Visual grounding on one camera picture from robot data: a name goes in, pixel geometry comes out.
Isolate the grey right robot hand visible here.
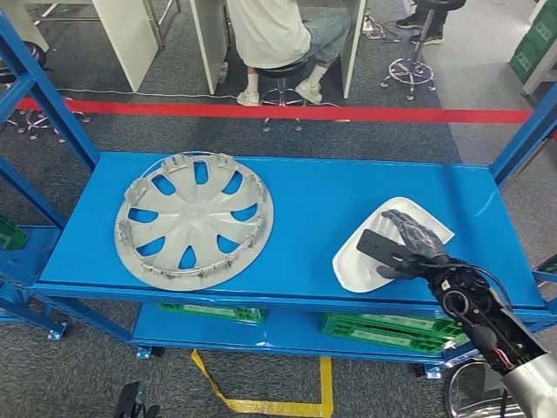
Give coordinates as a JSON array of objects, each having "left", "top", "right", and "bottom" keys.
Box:
[{"left": 376, "top": 209, "right": 450, "bottom": 282}]

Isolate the white plastic car part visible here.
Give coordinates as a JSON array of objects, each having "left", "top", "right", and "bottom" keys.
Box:
[{"left": 331, "top": 196, "right": 455, "bottom": 294}]

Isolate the blue metal shelf rack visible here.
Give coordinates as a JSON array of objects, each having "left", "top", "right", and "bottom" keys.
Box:
[
  {"left": 0, "top": 8, "right": 557, "bottom": 382},
  {"left": 0, "top": 155, "right": 69, "bottom": 341}
]

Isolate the green plastic crate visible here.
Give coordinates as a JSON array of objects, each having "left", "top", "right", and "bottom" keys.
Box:
[
  {"left": 156, "top": 302, "right": 266, "bottom": 326},
  {"left": 321, "top": 312, "right": 475, "bottom": 356},
  {"left": 0, "top": 214, "right": 29, "bottom": 252},
  {"left": 509, "top": 0, "right": 557, "bottom": 86}
]

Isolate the chrome round base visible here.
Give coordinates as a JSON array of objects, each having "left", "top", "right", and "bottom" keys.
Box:
[{"left": 444, "top": 358, "right": 523, "bottom": 418}]

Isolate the yellow floor tape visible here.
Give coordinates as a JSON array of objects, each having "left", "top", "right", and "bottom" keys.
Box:
[{"left": 191, "top": 349, "right": 334, "bottom": 418}]

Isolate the black round stool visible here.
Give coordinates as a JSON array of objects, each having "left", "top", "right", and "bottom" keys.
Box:
[
  {"left": 380, "top": 0, "right": 467, "bottom": 103},
  {"left": 0, "top": 40, "right": 92, "bottom": 145},
  {"left": 254, "top": 57, "right": 311, "bottom": 134}
]

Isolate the person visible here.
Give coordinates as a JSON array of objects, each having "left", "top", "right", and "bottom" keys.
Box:
[
  {"left": 226, "top": 0, "right": 352, "bottom": 108},
  {"left": 395, "top": 0, "right": 467, "bottom": 47}
]

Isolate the white power strip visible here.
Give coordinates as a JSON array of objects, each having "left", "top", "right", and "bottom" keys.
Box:
[{"left": 362, "top": 14, "right": 402, "bottom": 44}]

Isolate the white table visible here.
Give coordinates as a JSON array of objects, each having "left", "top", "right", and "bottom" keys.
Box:
[{"left": 519, "top": 40, "right": 557, "bottom": 99}]

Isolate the silver wheel hubcap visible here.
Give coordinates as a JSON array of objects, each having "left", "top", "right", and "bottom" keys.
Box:
[{"left": 114, "top": 152, "right": 275, "bottom": 293}]

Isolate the white desk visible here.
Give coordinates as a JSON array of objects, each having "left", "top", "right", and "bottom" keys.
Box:
[
  {"left": 91, "top": 0, "right": 184, "bottom": 93},
  {"left": 0, "top": 0, "right": 51, "bottom": 53},
  {"left": 189, "top": 0, "right": 368, "bottom": 100}
]

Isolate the red barrier tape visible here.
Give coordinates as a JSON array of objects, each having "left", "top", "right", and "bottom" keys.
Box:
[{"left": 17, "top": 97, "right": 557, "bottom": 143}]

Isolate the white floor cable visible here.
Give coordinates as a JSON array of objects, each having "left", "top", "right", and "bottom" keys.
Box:
[{"left": 57, "top": 87, "right": 349, "bottom": 124}]

